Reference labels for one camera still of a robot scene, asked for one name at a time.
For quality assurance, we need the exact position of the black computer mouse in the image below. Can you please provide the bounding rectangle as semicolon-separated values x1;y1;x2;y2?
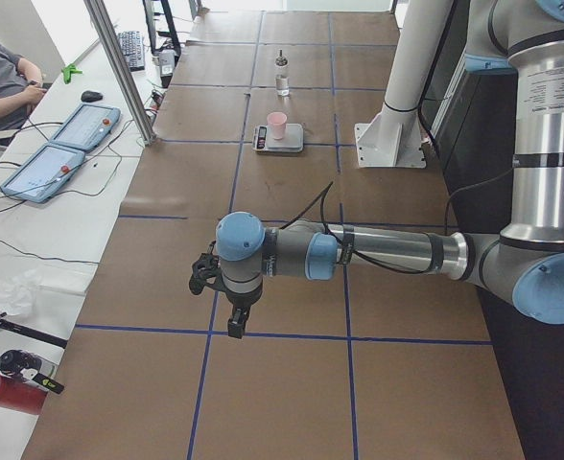
81;90;104;103

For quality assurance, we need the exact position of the seated person in grey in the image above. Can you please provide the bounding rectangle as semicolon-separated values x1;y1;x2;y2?
0;44;46;131

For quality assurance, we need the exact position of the pink paper cup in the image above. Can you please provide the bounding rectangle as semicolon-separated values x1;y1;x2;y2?
267;111;288;140

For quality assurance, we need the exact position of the clear glass sauce bottle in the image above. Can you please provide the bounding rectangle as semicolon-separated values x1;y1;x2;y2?
274;49;290;97

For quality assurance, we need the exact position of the lower teach pendant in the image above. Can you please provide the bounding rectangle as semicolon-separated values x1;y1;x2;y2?
0;143;85;203

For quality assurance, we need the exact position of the green plastic clamp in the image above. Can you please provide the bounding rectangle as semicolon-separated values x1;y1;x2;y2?
61;63;82;84

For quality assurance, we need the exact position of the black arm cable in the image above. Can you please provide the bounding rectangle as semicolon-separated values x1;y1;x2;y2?
281;180;432;275

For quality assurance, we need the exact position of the aluminium frame post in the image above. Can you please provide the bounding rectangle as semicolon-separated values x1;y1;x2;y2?
83;0;156;146

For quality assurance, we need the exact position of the silver digital kitchen scale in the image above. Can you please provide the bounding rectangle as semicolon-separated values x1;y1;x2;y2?
252;124;304;153

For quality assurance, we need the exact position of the black computer keyboard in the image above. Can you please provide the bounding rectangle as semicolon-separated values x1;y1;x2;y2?
117;31;146;72

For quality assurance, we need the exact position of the black silver flashlight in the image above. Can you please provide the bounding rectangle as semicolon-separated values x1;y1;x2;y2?
0;350;64;394

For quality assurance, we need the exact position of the upper teach pendant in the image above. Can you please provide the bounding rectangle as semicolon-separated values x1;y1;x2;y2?
50;103;121;152

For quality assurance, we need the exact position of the crumpled white paper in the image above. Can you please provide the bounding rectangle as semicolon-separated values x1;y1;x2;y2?
0;269;41;318

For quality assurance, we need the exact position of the black tripod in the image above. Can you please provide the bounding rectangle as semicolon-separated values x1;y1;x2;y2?
0;311;68;349

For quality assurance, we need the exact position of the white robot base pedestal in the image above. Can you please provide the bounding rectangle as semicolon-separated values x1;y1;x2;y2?
355;0;454;169

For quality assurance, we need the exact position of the teach pendant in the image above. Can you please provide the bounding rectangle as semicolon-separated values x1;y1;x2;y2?
0;143;85;203
50;103;121;152

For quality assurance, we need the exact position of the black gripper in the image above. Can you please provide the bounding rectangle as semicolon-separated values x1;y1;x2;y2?
188;241;263;339

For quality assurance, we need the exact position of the red cylinder tube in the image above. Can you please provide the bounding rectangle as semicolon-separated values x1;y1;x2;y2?
0;375;46;415

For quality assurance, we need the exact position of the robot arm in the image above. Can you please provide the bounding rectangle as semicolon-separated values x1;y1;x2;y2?
189;1;564;338

